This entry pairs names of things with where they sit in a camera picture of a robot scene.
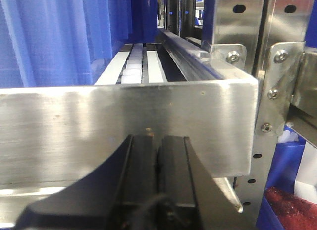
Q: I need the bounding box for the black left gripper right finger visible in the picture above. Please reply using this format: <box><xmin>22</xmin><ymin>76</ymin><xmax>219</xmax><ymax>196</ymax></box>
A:
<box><xmin>158</xmin><ymin>136</ymin><xmax>255</xmax><ymax>230</ymax></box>

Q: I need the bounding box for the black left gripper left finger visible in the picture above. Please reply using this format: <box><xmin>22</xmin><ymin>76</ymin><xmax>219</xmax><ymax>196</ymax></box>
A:
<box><xmin>14</xmin><ymin>135</ymin><xmax>157</xmax><ymax>230</ymax></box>

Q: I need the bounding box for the blue plastic bin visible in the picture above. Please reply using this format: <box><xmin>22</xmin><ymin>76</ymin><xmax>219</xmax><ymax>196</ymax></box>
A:
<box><xmin>0</xmin><ymin>0</ymin><xmax>157</xmax><ymax>88</ymax></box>

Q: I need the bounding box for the dark red cloth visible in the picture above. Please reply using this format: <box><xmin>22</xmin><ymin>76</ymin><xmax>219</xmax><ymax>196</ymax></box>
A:
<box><xmin>264</xmin><ymin>187</ymin><xmax>317</xmax><ymax>230</ymax></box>

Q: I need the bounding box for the blue lower storage bin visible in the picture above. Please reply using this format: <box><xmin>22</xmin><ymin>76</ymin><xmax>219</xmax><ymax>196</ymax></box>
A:
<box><xmin>257</xmin><ymin>127</ymin><xmax>317</xmax><ymax>230</ymax></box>

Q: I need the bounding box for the steel shelf upright post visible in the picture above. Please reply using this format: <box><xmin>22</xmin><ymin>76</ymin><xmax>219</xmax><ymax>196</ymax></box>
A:
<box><xmin>202</xmin><ymin>0</ymin><xmax>315</xmax><ymax>223</ymax></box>

